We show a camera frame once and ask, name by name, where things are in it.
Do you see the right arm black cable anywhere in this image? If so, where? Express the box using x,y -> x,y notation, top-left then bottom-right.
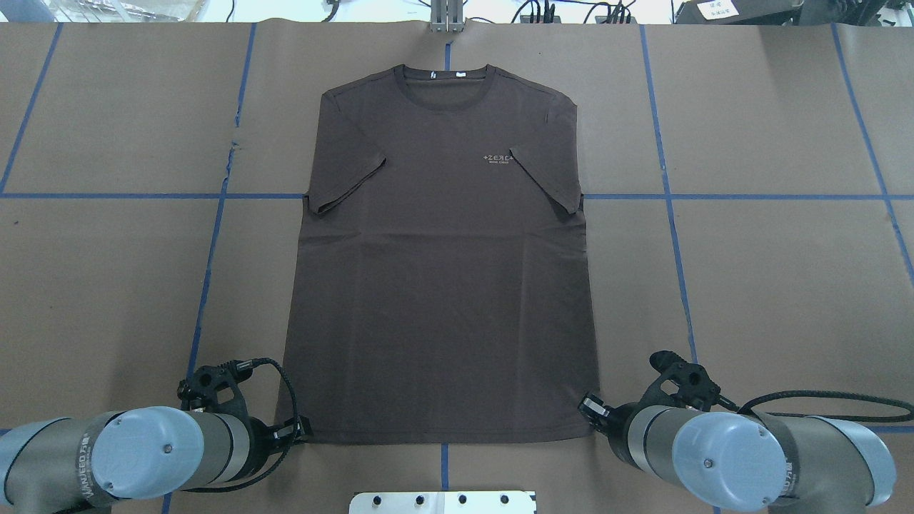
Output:
718,390 -> 914,423

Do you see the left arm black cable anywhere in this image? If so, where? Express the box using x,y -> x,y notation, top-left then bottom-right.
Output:
179,357 -> 301,493

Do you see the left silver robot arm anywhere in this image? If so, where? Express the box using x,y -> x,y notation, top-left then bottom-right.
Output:
1,406 -> 311,513

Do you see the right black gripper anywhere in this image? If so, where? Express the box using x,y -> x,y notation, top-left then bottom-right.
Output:
580,393 -> 640,446

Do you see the brown t-shirt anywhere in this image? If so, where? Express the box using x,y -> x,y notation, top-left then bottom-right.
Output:
283,65 -> 598,445

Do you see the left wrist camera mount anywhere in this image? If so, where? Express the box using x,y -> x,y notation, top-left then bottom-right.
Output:
176,359 -> 253,419

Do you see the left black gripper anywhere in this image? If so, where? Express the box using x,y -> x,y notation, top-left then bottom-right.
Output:
243,415 -> 313,475

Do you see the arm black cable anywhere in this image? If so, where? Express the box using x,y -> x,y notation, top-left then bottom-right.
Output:
179,357 -> 301,493
718,390 -> 914,423

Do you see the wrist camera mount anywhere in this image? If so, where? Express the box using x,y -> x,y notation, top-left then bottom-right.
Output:
176,359 -> 253,419
638,351 -> 720,412

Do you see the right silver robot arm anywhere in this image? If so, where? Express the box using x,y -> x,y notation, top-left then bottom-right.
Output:
578,394 -> 898,513

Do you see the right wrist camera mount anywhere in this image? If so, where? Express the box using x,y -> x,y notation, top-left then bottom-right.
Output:
638,351 -> 720,412

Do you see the aluminium frame post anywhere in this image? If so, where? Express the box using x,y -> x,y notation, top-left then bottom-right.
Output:
426,0 -> 466,33

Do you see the white column base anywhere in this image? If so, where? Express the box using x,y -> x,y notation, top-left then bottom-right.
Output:
347,490 -> 539,513

